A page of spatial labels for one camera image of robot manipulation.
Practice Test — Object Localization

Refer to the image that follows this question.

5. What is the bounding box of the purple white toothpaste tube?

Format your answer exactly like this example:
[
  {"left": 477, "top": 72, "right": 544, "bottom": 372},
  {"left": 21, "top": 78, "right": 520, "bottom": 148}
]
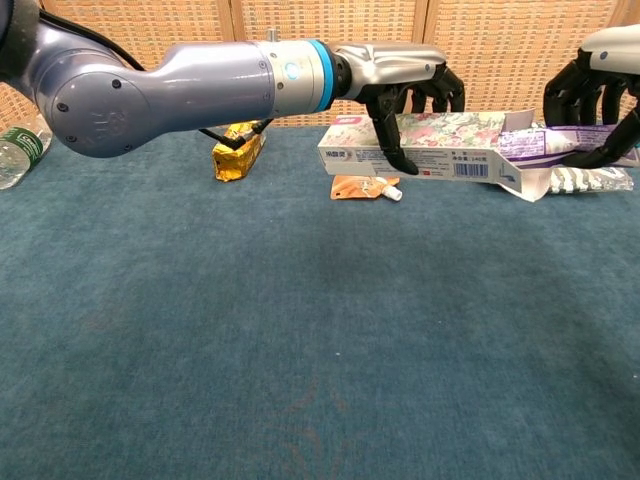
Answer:
[{"left": 497, "top": 123, "right": 640, "bottom": 169}]

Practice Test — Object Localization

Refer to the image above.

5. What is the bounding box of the blue table cloth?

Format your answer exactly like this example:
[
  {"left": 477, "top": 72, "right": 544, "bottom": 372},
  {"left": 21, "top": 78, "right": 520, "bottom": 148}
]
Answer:
[{"left": 0, "top": 125, "right": 640, "bottom": 480}]

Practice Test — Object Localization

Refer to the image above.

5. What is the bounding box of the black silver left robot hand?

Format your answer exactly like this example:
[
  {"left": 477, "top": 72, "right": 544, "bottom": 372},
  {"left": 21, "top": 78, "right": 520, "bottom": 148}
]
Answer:
[{"left": 332, "top": 43, "right": 467, "bottom": 176}]

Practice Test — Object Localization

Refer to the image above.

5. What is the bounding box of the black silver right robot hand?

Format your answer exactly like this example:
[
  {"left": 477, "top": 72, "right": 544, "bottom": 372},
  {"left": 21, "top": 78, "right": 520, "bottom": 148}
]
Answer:
[{"left": 543, "top": 23, "right": 640, "bottom": 170}]

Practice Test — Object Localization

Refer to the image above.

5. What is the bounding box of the green label water bottle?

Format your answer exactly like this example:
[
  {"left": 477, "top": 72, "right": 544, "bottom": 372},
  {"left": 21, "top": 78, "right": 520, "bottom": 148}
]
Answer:
[{"left": 0, "top": 113, "right": 54, "bottom": 191}]

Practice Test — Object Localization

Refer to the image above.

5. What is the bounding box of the golden snack packet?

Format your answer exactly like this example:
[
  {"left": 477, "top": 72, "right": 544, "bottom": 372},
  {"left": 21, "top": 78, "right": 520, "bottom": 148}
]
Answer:
[{"left": 212, "top": 122, "right": 268, "bottom": 185}]

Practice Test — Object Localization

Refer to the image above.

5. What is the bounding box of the orange spout pouch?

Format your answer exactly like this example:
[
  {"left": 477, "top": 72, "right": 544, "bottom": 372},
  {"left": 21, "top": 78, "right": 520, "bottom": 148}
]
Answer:
[{"left": 329, "top": 174, "right": 404, "bottom": 203}]

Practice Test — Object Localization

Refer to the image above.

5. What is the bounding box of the floral toothpaste box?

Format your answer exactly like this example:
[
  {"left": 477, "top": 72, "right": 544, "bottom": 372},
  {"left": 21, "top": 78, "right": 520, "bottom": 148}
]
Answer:
[{"left": 317, "top": 107, "right": 551, "bottom": 203}]

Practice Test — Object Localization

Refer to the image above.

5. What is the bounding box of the black white striped bag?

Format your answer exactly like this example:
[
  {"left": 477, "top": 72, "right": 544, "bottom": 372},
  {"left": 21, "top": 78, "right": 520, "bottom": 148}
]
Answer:
[{"left": 548, "top": 164, "right": 635, "bottom": 194}]

